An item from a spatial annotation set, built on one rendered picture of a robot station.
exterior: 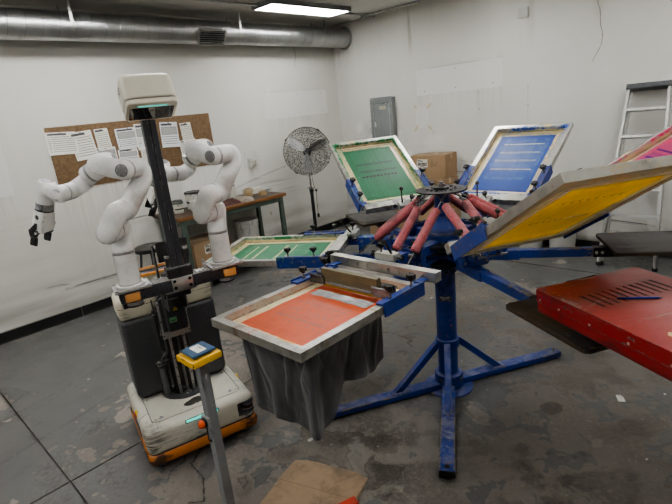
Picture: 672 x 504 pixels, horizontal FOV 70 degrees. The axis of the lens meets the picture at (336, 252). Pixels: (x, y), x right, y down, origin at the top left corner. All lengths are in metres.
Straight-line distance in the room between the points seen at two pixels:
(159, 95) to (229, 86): 4.34
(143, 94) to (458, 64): 4.92
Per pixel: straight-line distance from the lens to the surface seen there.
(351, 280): 2.29
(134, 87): 2.19
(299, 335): 1.98
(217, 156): 2.23
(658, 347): 1.61
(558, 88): 6.06
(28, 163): 5.48
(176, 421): 2.93
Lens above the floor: 1.81
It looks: 16 degrees down
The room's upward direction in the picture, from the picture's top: 6 degrees counter-clockwise
